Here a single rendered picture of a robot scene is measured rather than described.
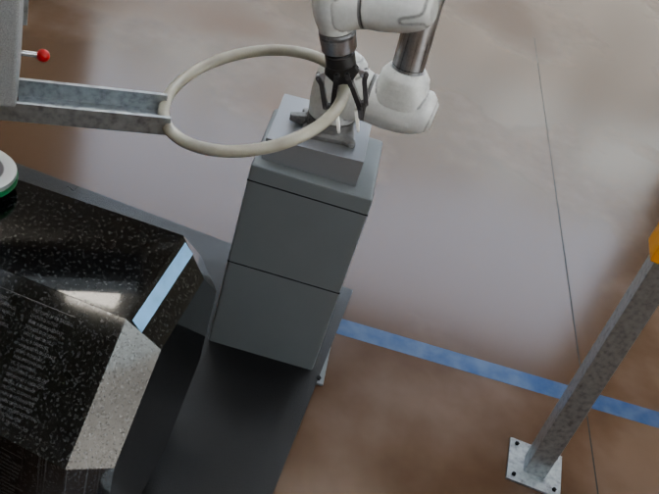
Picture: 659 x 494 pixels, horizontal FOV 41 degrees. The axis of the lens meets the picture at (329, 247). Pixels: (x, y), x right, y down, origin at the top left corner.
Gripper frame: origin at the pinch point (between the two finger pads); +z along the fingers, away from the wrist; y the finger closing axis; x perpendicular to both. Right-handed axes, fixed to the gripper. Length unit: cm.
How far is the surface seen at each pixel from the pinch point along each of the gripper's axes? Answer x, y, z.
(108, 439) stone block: 74, 56, 32
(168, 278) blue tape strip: 37, 45, 18
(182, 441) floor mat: 26, 63, 102
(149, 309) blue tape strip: 49, 48, 16
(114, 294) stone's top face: 49, 55, 11
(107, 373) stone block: 65, 55, 19
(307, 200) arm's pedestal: -26, 18, 47
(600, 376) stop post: 8, -72, 100
